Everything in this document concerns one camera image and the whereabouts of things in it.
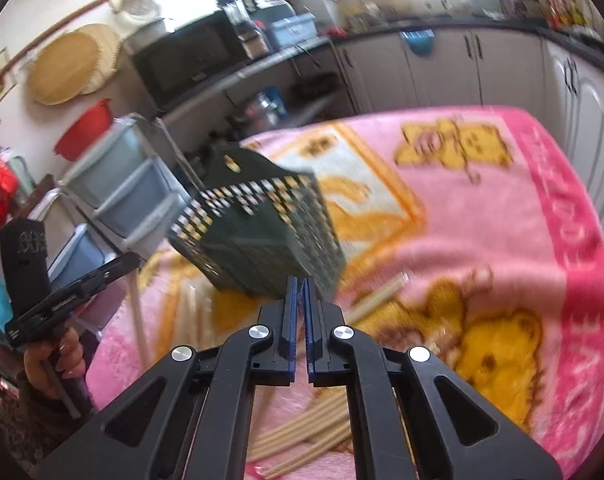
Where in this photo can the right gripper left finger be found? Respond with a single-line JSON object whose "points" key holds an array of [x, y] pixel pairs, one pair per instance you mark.
{"points": [[189, 415]]}

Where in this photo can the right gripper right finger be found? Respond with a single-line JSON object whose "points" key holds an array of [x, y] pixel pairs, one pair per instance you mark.
{"points": [[412, 417]]}

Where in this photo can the chopsticks pair long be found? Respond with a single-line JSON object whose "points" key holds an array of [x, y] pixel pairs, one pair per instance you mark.
{"points": [[313, 433]]}

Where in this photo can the dark green utensil caddy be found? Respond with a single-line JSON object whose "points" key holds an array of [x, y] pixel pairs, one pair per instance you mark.
{"points": [[253, 224]]}

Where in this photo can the white kitchen cabinets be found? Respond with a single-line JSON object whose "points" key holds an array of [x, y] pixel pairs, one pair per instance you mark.
{"points": [[552, 77]]}

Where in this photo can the person's left hand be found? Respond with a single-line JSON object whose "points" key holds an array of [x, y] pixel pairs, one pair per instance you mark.
{"points": [[68, 360]]}

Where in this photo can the grey plastic drawer unit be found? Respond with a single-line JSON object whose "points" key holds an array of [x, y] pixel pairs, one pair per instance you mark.
{"points": [[125, 188]]}

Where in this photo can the thin chopsticks pair right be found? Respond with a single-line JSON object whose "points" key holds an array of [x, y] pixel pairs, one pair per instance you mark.
{"points": [[372, 301]]}

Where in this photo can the red plastic basin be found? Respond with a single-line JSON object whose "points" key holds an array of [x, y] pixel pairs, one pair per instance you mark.
{"points": [[87, 129]]}

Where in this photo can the pink cartoon fleece blanket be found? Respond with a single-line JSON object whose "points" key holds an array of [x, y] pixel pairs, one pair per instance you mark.
{"points": [[499, 247]]}

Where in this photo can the round bamboo board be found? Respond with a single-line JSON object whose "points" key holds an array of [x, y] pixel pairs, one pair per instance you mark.
{"points": [[75, 64]]}

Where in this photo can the black microwave oven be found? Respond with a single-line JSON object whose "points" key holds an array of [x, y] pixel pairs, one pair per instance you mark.
{"points": [[175, 63]]}

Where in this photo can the blue plastic storage box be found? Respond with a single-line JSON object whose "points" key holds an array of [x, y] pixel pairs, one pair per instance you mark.
{"points": [[291, 31]]}

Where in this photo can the blue hanging bin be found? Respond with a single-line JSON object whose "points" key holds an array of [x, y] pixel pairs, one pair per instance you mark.
{"points": [[419, 42]]}

